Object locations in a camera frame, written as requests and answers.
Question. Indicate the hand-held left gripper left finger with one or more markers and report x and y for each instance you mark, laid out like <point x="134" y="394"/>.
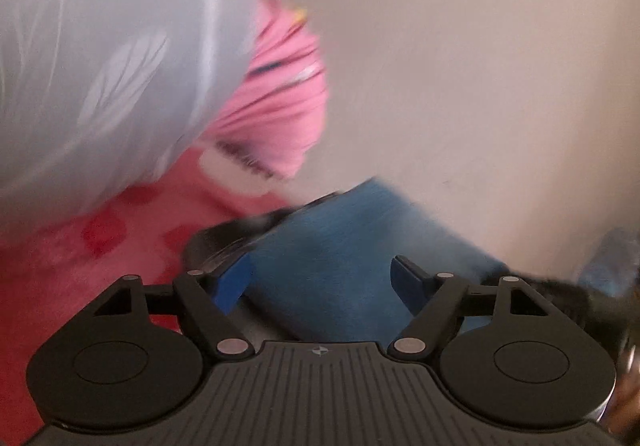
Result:
<point x="232" y="281"/>

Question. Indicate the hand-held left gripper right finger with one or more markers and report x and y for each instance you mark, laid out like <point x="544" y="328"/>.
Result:
<point x="407" y="281"/>

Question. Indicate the blue fleece pants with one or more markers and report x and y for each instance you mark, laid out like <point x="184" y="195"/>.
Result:
<point x="340" y="246"/>

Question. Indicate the black white plaid cloth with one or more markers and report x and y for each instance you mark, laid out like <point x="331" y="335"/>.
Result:
<point x="225" y="241"/>

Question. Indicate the red white floral fleece blanket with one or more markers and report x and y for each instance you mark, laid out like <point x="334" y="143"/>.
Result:
<point x="100" y="236"/>

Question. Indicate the pink striped pillow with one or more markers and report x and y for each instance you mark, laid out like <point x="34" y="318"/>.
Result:
<point x="280" y="101"/>

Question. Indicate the pink grey floral rolled duvet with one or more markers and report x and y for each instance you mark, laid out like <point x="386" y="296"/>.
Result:
<point x="100" y="66"/>

